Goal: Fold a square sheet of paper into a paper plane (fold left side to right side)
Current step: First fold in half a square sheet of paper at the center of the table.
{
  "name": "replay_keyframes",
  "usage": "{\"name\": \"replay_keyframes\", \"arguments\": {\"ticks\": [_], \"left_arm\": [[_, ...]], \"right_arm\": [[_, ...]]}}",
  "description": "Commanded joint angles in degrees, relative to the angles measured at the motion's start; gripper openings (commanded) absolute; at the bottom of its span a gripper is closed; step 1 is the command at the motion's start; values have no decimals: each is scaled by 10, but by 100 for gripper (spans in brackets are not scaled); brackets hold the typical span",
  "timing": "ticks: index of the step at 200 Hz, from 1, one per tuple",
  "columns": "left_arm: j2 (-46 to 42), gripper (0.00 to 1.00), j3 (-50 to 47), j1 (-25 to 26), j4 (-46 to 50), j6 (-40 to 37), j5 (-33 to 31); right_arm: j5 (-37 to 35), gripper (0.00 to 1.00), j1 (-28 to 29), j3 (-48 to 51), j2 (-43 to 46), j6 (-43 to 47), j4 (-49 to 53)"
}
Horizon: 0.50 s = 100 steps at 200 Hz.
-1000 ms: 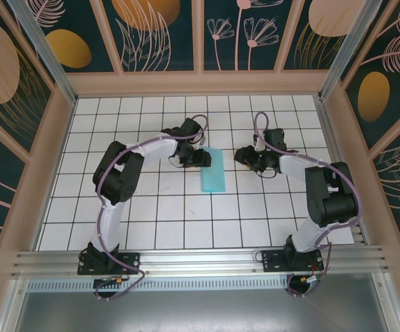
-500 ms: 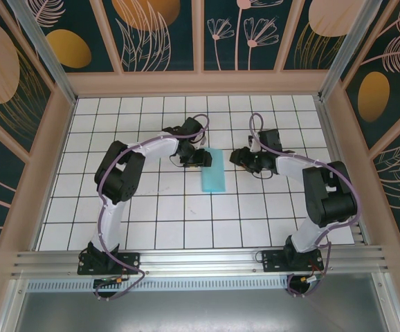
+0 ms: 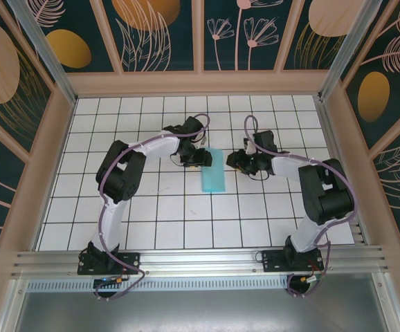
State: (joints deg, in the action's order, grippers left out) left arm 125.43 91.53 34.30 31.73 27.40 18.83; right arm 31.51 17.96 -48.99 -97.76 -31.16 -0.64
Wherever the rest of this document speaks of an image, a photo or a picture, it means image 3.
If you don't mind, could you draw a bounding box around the aluminium corner post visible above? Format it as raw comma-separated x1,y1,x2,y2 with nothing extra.
6,0,78,105
317,0,393,102

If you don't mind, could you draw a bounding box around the long aluminium mounting rail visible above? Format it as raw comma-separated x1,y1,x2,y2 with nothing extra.
10,244,393,277

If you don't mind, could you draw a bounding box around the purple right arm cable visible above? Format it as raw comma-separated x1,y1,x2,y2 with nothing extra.
244,115,360,299

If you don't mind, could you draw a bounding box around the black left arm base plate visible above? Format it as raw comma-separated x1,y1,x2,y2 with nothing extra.
78,252,141,276

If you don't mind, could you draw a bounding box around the grey metal sheet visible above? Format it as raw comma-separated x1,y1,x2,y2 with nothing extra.
9,273,394,332

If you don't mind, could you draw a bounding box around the white grid table mat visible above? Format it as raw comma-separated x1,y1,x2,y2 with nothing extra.
33,95,356,252

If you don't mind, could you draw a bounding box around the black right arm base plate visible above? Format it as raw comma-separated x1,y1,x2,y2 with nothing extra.
261,249,325,274

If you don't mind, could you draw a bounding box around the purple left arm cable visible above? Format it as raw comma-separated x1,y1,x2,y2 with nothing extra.
94,113,211,302

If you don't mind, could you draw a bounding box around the light blue cloth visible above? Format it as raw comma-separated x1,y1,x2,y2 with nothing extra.
199,147,228,194

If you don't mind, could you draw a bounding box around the thin black right gripper cable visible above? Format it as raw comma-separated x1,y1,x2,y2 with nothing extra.
246,169,271,182

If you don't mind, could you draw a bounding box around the perforated metal cable duct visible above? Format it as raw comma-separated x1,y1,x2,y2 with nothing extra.
26,278,290,291

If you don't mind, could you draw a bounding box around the aluminium side rail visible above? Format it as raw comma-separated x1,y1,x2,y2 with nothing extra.
314,96,372,247

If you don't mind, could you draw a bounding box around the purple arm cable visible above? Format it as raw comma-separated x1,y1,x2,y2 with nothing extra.
244,115,360,299
94,113,211,302

